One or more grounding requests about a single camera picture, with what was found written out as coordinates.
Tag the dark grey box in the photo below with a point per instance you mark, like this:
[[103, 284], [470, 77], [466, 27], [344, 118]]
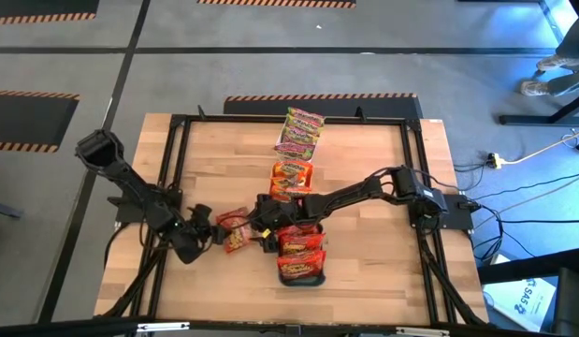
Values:
[[572, 304]]

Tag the silver rail bracket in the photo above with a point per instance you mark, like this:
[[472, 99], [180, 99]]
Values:
[[422, 332], [163, 326]]

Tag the teal plastic tray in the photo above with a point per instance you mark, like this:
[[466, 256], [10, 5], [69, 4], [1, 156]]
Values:
[[300, 282]]

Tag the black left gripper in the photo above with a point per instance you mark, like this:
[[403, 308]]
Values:
[[201, 222]]

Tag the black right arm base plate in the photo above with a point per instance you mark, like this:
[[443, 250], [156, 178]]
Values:
[[459, 217]]

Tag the yellow plastic tray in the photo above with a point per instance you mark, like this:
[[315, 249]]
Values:
[[272, 178]]

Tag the black desk frame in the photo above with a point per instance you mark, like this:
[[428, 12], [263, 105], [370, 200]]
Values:
[[527, 120]]

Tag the black metal table frame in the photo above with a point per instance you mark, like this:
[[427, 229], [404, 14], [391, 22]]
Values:
[[223, 119]]

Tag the black rig crossbar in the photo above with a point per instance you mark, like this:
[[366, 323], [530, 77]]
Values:
[[60, 331]]

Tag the person's leg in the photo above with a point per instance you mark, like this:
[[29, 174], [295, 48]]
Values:
[[569, 84], [574, 39]]

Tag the yellow power plug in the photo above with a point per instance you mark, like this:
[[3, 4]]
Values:
[[496, 161]]

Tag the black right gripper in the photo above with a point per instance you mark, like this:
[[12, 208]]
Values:
[[277, 213]]

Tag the dark grey floor object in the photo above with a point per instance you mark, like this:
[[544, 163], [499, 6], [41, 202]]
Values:
[[6, 213]]

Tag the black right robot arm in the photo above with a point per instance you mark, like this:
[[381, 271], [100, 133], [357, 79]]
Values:
[[345, 196]]

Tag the green Maruchan ramen pack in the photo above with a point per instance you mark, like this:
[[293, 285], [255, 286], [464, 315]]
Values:
[[304, 125], [308, 114], [294, 151]]

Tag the small yellow gripper tag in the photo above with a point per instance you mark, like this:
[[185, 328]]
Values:
[[266, 232]]

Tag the white printed paper bag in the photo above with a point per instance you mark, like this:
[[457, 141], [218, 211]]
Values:
[[518, 299]]

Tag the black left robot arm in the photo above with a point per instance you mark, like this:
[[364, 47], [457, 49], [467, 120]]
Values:
[[130, 182]]

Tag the black hazard-striped floor mat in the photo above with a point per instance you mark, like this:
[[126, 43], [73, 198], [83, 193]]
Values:
[[36, 7], [27, 121], [270, 3], [251, 107]]

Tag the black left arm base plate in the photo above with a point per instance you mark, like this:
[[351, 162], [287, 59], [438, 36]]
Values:
[[125, 216]]

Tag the black table leg beam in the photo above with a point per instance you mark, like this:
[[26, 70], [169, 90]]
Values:
[[527, 269]]

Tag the person's foot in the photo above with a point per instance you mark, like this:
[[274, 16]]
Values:
[[558, 63], [534, 89]]

